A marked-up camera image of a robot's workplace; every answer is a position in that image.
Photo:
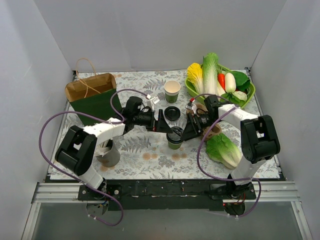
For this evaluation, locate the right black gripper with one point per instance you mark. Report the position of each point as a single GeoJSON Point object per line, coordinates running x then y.
{"type": "Point", "coordinates": [194, 124]}

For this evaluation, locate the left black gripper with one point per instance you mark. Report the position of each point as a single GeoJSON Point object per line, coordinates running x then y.
{"type": "Point", "coordinates": [155, 121]}

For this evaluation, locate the grey straw holder cup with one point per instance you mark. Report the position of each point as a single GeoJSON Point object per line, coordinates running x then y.
{"type": "Point", "coordinates": [112, 157]}

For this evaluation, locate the green brown paper bag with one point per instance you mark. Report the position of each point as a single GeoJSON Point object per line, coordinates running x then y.
{"type": "Point", "coordinates": [93, 95]}

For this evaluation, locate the green paper coffee cup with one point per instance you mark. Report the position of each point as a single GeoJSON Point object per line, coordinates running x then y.
{"type": "Point", "coordinates": [174, 144]}

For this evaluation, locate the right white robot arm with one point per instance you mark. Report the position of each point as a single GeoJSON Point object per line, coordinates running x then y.
{"type": "Point", "coordinates": [259, 142]}

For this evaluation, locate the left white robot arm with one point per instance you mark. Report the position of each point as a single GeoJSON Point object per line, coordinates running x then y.
{"type": "Point", "coordinates": [80, 145]}

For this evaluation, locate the floral patterned table mat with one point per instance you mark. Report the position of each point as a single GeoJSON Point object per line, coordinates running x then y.
{"type": "Point", "coordinates": [146, 155]}

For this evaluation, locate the green lettuce on mat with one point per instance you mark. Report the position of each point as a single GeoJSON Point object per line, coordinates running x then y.
{"type": "Point", "coordinates": [221, 149]}

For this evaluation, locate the green plastic vegetable basket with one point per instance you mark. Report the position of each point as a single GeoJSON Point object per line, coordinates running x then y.
{"type": "Point", "coordinates": [221, 69]}

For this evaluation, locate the yellow cabbage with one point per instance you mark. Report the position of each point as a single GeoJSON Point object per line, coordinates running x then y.
{"type": "Point", "coordinates": [195, 76]}

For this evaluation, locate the white radish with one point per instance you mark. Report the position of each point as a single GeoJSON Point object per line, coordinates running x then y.
{"type": "Point", "coordinates": [230, 83]}

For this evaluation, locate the small white bok choy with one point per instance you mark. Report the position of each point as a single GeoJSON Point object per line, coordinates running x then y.
{"type": "Point", "coordinates": [242, 96]}

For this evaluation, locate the red orange pepper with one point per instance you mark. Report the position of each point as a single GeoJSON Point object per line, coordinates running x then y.
{"type": "Point", "coordinates": [221, 80]}

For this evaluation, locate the dark green leafy vegetable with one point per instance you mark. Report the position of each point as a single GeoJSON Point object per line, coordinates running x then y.
{"type": "Point", "coordinates": [242, 84]}

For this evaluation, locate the tall green napa cabbage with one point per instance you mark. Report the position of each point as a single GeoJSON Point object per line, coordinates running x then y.
{"type": "Point", "coordinates": [210, 73]}

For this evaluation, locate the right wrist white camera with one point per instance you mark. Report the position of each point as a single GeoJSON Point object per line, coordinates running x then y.
{"type": "Point", "coordinates": [191, 107]}

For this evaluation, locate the wrist white camera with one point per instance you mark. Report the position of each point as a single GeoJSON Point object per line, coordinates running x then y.
{"type": "Point", "coordinates": [191, 107]}
{"type": "Point", "coordinates": [152, 101]}

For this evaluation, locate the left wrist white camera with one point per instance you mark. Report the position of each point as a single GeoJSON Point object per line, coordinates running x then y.
{"type": "Point", "coordinates": [152, 101]}

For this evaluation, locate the aluminium frame rail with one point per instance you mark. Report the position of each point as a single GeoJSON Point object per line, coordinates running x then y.
{"type": "Point", "coordinates": [271, 191]}

